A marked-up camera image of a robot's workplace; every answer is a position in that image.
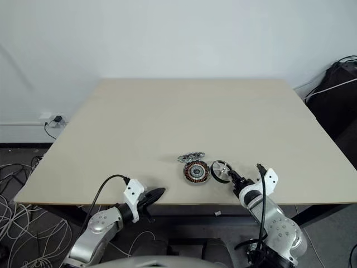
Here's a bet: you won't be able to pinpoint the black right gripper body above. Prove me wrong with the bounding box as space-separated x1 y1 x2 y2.
234 175 255 194

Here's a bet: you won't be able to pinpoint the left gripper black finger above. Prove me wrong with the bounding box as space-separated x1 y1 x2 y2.
146 187 167 199
145 189 167 207

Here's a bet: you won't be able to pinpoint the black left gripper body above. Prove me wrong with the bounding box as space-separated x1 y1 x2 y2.
136 192 156 223

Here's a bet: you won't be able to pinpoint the black rimmed rotor ring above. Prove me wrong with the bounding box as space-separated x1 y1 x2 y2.
210 159 234 184

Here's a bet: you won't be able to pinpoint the round motor housing copper windings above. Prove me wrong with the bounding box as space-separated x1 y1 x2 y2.
182 162 210 185

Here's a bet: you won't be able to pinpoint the silver motor lid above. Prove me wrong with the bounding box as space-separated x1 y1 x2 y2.
176 151 206 164

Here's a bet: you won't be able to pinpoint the dark rounded block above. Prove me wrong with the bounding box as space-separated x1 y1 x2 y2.
208 237 232 256
131 240 169 259

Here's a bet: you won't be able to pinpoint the dark rectangular block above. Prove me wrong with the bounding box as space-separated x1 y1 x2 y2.
168 238 209 256

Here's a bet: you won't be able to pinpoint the silver robot torso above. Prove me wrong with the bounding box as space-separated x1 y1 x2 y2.
94 256 224 268

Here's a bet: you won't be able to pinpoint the black bag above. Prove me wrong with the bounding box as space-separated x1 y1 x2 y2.
305 61 357 168

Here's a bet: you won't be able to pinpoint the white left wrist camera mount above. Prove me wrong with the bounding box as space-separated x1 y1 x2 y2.
123 179 146 223

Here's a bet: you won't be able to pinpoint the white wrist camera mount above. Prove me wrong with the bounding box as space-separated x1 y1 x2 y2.
238 167 279 208
123 179 146 223

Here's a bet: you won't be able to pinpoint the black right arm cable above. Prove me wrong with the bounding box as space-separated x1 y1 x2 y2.
234 164 269 268

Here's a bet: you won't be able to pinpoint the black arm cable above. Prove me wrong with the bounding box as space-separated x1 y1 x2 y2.
234 164 269 268
88 174 131 224

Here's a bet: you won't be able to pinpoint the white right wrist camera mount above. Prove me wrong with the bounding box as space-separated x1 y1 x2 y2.
238 167 279 208

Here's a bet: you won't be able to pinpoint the black metal table frame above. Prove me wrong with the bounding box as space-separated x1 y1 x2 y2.
41 203 357 246

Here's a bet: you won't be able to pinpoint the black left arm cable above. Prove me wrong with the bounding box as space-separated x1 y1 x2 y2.
88 174 131 224

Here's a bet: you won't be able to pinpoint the black floor cable bundle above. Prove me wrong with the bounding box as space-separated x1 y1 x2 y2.
0 155 46 185

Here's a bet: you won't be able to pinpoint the white floor cable tangle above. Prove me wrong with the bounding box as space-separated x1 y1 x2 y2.
0 150 156 268

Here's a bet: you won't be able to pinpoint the black adapter cord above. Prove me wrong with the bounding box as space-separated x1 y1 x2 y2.
44 119 58 140

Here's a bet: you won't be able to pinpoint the white cable over bag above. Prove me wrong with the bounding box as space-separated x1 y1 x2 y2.
305 79 357 102

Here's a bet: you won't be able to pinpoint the black floor cable loop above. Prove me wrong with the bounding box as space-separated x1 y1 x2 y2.
347 241 357 268

